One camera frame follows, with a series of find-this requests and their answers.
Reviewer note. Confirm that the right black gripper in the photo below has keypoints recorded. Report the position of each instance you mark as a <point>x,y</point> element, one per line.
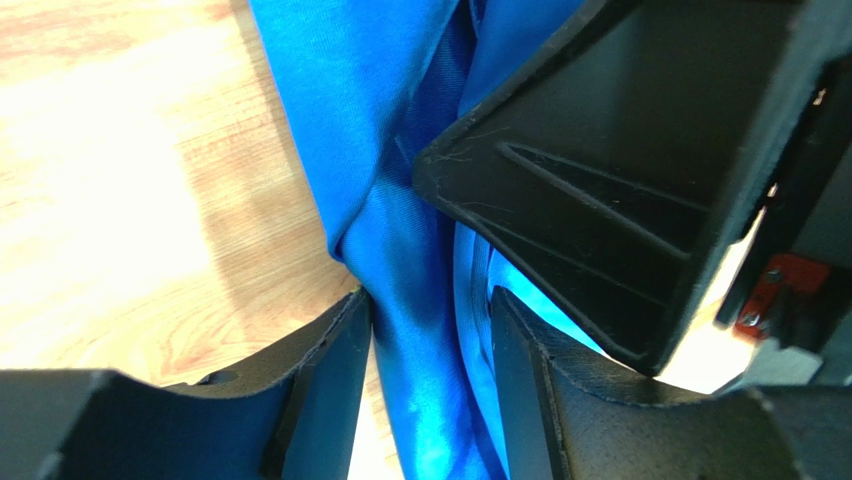
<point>792,293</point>

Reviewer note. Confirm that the blue cloth napkin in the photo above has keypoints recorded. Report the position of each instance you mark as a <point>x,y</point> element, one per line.
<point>367,85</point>

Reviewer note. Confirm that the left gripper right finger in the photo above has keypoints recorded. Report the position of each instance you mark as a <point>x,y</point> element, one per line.
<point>570,413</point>

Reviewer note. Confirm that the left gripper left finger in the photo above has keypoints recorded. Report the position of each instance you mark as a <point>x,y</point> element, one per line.
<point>288,411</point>

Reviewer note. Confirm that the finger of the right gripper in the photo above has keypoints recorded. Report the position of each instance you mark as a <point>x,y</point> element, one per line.
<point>612,168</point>

